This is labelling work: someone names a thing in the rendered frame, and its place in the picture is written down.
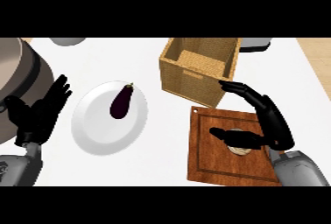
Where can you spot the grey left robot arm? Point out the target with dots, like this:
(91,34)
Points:
(20,167)

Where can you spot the white oval plate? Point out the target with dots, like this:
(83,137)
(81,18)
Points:
(109,118)

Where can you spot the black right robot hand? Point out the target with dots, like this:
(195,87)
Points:
(266,116)

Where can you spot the grey round bowl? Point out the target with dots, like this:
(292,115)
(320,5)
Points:
(66,41)

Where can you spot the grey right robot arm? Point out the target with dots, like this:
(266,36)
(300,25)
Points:
(298,168)

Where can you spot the pale cupcake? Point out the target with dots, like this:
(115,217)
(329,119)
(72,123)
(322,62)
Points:
(239,150)

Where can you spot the grey appliance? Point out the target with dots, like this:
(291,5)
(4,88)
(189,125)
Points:
(254,44)

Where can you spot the dark purple eggplant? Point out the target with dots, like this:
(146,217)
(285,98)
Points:
(121,102)

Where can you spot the large grey-brown pot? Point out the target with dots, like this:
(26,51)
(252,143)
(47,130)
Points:
(16,73)

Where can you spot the brown wooden cutting board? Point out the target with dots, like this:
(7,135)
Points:
(223,159)

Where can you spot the tan wicker basket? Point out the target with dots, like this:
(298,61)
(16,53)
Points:
(198,70)

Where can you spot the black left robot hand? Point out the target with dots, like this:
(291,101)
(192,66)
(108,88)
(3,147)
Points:
(38,116)

